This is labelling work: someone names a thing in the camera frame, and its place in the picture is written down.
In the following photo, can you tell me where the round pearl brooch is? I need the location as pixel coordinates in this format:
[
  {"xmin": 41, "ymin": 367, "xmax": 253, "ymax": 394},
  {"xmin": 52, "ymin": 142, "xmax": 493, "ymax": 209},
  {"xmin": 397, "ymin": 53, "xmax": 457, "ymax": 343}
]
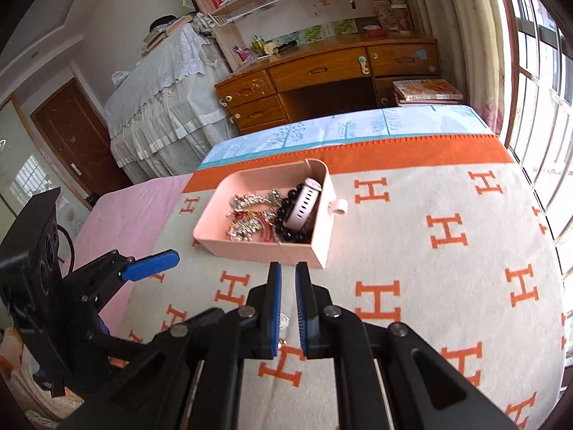
[{"xmin": 279, "ymin": 312, "xmax": 290, "ymax": 333}]

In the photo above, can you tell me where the black bead bracelet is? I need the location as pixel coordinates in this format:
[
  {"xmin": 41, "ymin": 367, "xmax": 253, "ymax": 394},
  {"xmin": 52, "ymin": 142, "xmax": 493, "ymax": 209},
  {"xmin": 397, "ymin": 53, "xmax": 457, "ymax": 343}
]
[{"xmin": 273, "ymin": 182, "xmax": 317, "ymax": 246}]

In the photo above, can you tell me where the red beaded bangle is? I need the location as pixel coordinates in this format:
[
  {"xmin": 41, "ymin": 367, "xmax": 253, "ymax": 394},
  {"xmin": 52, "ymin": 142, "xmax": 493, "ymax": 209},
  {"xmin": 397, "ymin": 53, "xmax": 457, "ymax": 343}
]
[{"xmin": 226, "ymin": 210, "xmax": 277, "ymax": 243}]

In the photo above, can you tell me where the left forearm knit sleeve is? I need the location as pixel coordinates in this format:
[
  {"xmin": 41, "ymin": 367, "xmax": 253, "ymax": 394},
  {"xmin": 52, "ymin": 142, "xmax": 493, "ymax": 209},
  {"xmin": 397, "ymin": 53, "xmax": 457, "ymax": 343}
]
[{"xmin": 0, "ymin": 327, "xmax": 83, "ymax": 429}]

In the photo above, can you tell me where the pink jewelry tray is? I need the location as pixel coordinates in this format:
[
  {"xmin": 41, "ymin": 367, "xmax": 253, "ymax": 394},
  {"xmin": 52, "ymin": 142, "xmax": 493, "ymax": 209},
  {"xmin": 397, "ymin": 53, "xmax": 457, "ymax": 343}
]
[{"xmin": 192, "ymin": 158, "xmax": 338, "ymax": 269}]

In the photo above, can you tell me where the pink bed sheet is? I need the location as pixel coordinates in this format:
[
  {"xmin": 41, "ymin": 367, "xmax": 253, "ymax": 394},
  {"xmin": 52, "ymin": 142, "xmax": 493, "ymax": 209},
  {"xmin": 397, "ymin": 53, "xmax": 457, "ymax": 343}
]
[{"xmin": 63, "ymin": 175, "xmax": 203, "ymax": 343}]

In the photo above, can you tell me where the silver rhinestone hair comb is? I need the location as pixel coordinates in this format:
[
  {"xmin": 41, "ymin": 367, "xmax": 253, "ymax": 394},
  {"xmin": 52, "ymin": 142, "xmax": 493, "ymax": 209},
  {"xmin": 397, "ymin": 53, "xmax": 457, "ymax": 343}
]
[{"xmin": 225, "ymin": 188, "xmax": 283, "ymax": 243}]

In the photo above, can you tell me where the white orange H blanket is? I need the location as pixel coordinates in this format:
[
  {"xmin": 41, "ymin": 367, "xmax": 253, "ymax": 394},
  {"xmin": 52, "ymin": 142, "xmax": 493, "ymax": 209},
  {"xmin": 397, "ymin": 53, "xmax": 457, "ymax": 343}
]
[{"xmin": 119, "ymin": 135, "xmax": 565, "ymax": 429}]

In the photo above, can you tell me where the brown wooden door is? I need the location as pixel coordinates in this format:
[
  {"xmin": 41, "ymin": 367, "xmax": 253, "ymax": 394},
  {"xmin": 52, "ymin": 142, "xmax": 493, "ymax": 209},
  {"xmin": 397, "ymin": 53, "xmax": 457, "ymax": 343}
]
[{"xmin": 31, "ymin": 79, "xmax": 132, "ymax": 196}]

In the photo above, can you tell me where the white lace covered furniture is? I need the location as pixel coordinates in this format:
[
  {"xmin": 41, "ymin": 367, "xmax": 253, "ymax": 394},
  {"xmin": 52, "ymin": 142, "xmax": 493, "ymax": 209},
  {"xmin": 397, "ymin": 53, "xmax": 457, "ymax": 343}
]
[{"xmin": 104, "ymin": 23, "xmax": 238, "ymax": 183}]

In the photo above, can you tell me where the wooden desk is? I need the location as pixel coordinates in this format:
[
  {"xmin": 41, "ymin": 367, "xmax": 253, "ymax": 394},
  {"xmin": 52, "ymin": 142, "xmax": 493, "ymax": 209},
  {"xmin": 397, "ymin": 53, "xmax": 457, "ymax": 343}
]
[{"xmin": 216, "ymin": 34, "xmax": 441, "ymax": 135}]

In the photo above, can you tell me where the stack of books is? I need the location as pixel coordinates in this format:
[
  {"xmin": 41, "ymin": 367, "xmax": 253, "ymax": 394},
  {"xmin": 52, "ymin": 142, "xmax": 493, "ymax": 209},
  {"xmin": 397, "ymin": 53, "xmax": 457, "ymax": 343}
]
[{"xmin": 393, "ymin": 79, "xmax": 463, "ymax": 106}]

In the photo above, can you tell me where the wooden bookshelf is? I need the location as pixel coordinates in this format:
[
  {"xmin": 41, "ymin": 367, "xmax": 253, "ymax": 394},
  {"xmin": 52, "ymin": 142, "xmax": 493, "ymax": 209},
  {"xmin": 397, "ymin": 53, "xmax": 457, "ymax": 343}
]
[{"xmin": 193, "ymin": 0, "xmax": 378, "ymax": 73}]

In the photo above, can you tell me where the window with metal grille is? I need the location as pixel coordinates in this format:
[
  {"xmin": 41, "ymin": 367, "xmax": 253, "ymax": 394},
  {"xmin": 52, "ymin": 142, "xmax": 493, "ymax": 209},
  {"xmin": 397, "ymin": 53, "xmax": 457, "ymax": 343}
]
[{"xmin": 503, "ymin": 0, "xmax": 572, "ymax": 366}]

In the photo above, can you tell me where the cream curtain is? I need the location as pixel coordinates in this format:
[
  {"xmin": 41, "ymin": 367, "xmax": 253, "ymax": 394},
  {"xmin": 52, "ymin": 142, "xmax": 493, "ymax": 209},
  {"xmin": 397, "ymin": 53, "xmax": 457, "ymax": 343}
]
[{"xmin": 408, "ymin": 0, "xmax": 511, "ymax": 135}]

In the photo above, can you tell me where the white wire shelf basket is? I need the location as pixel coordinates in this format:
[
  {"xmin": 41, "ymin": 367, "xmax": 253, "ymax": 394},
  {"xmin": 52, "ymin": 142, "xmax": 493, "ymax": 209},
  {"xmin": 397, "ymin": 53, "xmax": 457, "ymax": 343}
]
[{"xmin": 207, "ymin": 0, "xmax": 281, "ymax": 27}]

